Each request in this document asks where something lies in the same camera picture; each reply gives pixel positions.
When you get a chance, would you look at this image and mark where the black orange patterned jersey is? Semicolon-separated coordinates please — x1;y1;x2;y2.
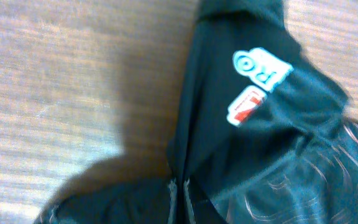
37;1;358;223

